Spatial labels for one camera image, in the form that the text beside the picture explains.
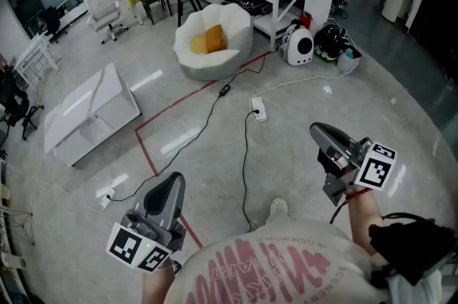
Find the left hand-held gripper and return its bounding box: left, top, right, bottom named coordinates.
left=105, top=172, right=187, bottom=275

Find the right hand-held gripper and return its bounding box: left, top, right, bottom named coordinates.
left=309, top=122, right=398, bottom=207

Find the orange cushion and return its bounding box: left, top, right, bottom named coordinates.
left=205, top=24, right=228, bottom=54

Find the person's right forearm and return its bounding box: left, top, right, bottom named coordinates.
left=343, top=187, right=384, bottom=258

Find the person's left forearm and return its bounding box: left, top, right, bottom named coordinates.
left=141, top=258, right=177, bottom=304

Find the white beanbag chair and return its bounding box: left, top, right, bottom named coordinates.
left=173, top=3, right=254, bottom=82

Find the small white socket block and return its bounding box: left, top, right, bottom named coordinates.
left=99, top=187, right=117, bottom=209

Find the red floor tape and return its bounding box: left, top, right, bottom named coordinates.
left=134, top=51, right=273, bottom=249

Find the white bag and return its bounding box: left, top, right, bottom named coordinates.
left=336, top=46, right=362, bottom=75

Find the white power strip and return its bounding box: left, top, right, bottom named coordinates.
left=249, top=96, right=268, bottom=123

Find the white clog shoe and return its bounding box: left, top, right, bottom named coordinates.
left=266, top=197, right=289, bottom=225

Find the black helmet bag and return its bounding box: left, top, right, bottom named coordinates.
left=313, top=24, right=349, bottom=64

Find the white pet carrier backpack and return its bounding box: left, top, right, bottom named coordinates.
left=278, top=23, right=315, bottom=67

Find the red fire extinguisher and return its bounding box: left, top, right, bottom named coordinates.
left=299, top=11, right=314, bottom=30

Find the white coffee table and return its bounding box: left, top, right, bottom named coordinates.
left=43, top=62, right=142, bottom=167

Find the white pink-print t-shirt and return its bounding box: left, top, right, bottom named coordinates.
left=163, top=218, right=391, bottom=304

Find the white round counter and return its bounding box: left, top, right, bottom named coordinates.
left=381, top=0, right=419, bottom=23

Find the black helmets pile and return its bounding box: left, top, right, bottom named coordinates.
left=223, top=0, right=270, bottom=16

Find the black office chair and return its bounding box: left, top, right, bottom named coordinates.
left=0, top=64, right=46, bottom=142

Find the white office chair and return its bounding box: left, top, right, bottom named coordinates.
left=86, top=0, right=130, bottom=45

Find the black swivel chair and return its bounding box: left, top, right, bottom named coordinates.
left=38, top=5, right=69, bottom=44

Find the red bead bracelet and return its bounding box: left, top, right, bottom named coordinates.
left=345, top=187, right=373, bottom=202

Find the long black power cable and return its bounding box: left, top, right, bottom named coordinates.
left=107, top=51, right=268, bottom=203

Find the thin white cable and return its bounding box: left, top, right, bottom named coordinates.
left=33, top=181, right=105, bottom=213

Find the black pouch with straps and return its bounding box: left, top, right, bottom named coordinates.
left=368, top=212, right=452, bottom=286

